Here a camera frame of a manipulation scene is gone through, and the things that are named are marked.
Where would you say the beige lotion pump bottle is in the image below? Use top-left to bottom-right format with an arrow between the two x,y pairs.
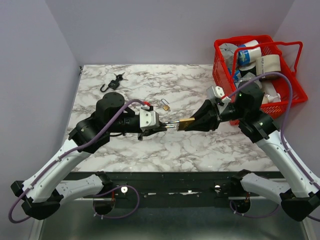
262,91 -> 281,105

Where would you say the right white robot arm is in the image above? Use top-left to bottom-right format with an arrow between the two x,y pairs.
184,82 -> 320,222

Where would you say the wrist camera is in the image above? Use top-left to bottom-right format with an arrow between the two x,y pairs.
138,104 -> 160,132
206,85 -> 231,106

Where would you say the beige tape roll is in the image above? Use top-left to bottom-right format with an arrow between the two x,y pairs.
255,54 -> 281,76

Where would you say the red plastic basket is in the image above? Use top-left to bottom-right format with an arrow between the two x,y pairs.
212,34 -> 308,126

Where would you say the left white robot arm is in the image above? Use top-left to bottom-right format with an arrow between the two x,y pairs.
10,92 -> 166,220

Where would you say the purple cable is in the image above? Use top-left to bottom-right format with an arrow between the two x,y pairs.
223,72 -> 320,222
8,99 -> 151,223

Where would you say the clear plastic bag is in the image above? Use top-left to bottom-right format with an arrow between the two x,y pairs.
234,72 -> 255,87

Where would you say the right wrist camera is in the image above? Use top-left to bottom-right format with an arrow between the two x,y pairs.
206,85 -> 231,106

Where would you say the white blue paper cup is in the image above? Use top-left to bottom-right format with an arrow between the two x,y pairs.
237,39 -> 262,66

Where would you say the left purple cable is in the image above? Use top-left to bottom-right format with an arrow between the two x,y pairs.
8,99 -> 151,223

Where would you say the grey crumpled bag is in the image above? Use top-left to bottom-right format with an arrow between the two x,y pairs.
219,43 -> 238,69

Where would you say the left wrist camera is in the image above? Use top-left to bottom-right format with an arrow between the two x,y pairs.
138,104 -> 160,132

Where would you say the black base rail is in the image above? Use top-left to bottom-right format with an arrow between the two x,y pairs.
85,171 -> 256,209

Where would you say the large brass padlock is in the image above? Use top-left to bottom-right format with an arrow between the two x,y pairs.
164,117 -> 195,131

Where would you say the small brass padlock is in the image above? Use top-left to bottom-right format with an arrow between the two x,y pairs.
160,98 -> 170,111

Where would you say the black padlock with keys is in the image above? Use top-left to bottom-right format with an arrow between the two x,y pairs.
99,72 -> 127,93

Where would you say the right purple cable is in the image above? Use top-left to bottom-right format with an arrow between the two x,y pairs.
223,72 -> 320,222

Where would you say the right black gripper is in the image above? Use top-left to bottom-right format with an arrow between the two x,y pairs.
182,98 -> 247,133

